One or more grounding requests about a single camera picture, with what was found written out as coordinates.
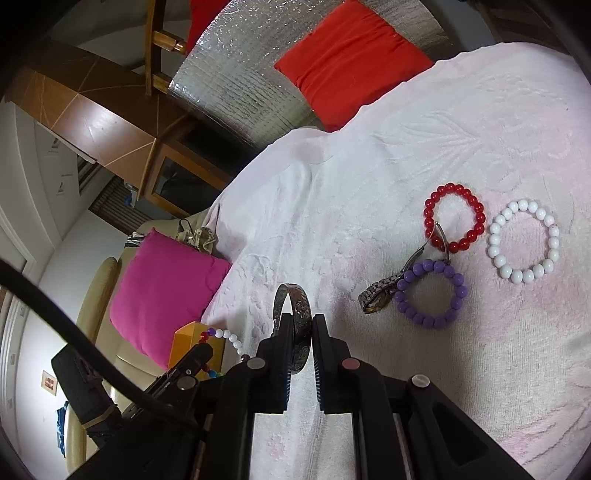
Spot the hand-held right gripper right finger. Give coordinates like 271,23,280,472
311,314,539,480

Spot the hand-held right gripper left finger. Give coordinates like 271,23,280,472
68,315,296,480

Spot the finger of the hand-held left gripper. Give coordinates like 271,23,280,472
158,343,214,392

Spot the orange cardboard box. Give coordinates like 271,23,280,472
168,322,225,371

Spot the multicolour bead bracelet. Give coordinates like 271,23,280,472
198,326,250,380

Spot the silver metal bangle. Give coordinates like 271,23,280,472
272,283,315,373

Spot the metal wristwatch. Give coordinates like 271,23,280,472
358,222,451,315

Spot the purple bead bracelet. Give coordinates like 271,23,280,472
393,259,468,330

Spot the red bead bracelet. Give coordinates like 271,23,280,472
423,183,486,256

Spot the white bead bracelet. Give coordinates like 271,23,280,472
488,199,560,284

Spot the blue cloth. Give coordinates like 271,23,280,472
54,401,70,459

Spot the pink cushion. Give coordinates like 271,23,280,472
109,228,232,370

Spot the cream leather sofa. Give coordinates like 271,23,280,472
64,219,219,472

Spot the patterned beige cloth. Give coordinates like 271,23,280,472
175,219,218,255

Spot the white textured blanket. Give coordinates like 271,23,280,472
198,41,591,480

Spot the wooden table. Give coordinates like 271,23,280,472
4,39,232,219

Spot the silver insulation mat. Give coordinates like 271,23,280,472
168,0,451,145

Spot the large red cushion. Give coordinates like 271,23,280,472
274,0,435,133

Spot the wooden chair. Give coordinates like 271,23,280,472
143,0,188,96

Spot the small red cushion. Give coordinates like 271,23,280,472
187,0,232,54

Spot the black cable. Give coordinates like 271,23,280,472
0,260,207,435

